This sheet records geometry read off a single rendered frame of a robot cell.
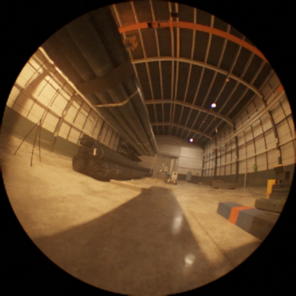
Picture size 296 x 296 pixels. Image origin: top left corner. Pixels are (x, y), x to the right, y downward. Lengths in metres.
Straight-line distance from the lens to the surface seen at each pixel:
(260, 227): 1.03
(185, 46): 9.93
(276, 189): 2.18
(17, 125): 8.70
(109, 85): 0.88
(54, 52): 1.00
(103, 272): 0.51
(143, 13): 9.55
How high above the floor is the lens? 0.44
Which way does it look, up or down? 14 degrees up
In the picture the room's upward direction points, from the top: 11 degrees clockwise
